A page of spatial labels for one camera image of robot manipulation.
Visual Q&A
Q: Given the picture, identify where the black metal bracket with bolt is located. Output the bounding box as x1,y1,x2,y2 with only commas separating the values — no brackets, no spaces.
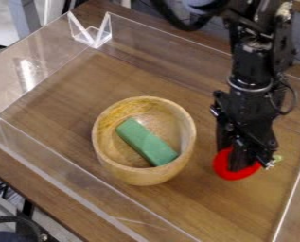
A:
16,217,59,242

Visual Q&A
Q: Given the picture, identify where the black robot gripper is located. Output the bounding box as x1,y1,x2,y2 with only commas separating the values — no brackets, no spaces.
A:
210,84,288,172

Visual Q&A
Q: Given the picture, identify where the black cable under table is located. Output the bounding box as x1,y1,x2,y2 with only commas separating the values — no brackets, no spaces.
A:
0,215,42,242

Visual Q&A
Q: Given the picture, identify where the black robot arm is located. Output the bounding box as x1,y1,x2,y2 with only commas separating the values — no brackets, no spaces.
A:
210,0,297,173

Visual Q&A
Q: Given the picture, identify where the red plush fruit green stem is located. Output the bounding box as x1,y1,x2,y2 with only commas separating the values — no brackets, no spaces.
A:
213,146,284,181

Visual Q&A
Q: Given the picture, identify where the round wooden bowl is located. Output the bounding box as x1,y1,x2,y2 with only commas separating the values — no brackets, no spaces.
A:
91,96,195,186

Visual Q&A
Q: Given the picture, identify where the green rectangular block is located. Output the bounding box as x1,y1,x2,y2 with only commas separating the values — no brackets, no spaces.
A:
115,118,178,166

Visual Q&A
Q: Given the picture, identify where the clear acrylic tray enclosure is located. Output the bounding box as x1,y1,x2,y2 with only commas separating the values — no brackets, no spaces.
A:
0,13,300,242

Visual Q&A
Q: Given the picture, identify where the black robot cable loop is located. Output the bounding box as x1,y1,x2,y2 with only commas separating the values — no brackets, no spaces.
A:
150,0,232,32

